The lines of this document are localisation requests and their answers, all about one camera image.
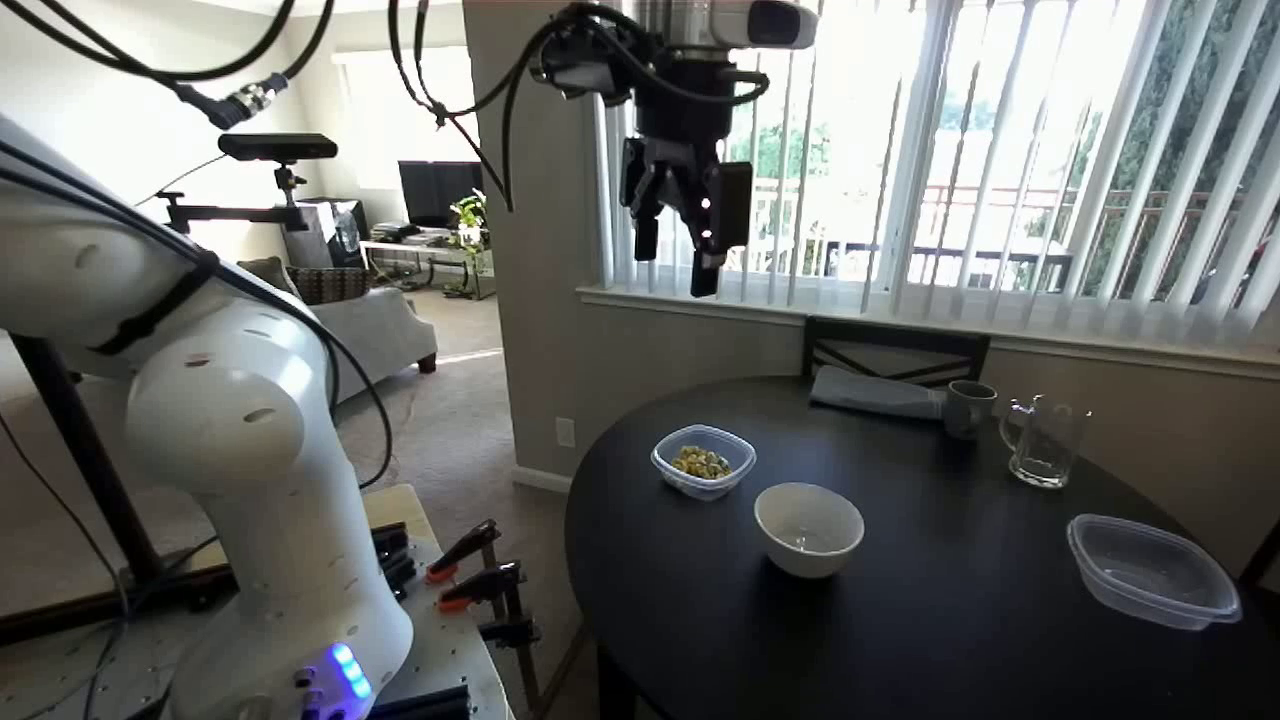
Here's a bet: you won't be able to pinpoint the round black table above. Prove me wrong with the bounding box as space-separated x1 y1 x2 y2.
567 376 1280 720

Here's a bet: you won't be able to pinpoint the grey sofa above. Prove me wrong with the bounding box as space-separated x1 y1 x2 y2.
243 257 438 399

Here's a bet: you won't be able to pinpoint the clear glass mug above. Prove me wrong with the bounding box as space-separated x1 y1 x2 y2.
995 390 1093 491

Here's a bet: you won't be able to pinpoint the green house plant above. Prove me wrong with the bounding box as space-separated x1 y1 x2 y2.
452 188 490 301

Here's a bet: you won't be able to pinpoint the black television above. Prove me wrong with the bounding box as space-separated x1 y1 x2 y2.
400 161 480 228

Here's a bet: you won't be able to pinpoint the empty clear plastic container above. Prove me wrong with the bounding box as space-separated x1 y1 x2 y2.
1064 511 1246 633

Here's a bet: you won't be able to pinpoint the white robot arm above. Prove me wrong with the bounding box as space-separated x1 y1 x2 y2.
0 114 416 720

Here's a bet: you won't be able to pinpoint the white ceramic bowl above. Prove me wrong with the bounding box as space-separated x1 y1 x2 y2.
754 485 870 579

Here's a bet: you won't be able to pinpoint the black dining chair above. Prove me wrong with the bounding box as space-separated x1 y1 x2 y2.
801 318 989 387

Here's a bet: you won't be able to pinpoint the black camera on tripod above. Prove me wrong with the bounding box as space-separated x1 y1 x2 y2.
170 131 335 230

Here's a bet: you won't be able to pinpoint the orange handled clamp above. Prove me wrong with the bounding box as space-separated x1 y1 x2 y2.
438 561 539 648
426 521 501 582

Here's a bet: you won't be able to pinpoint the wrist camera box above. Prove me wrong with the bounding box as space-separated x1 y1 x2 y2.
533 19 637 102

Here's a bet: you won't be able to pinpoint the clear plastic bowl with sweets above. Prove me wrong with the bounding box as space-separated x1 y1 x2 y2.
648 424 758 498

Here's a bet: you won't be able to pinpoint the dark grey mug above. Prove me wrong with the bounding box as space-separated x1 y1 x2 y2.
945 381 1000 441

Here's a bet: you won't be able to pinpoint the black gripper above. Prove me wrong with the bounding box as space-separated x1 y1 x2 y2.
620 54 754 297

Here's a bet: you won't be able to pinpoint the folded grey cloth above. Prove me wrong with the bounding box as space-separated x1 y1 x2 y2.
812 365 945 419

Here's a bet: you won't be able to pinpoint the white vertical window blinds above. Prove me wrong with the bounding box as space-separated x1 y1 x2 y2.
593 0 1280 335

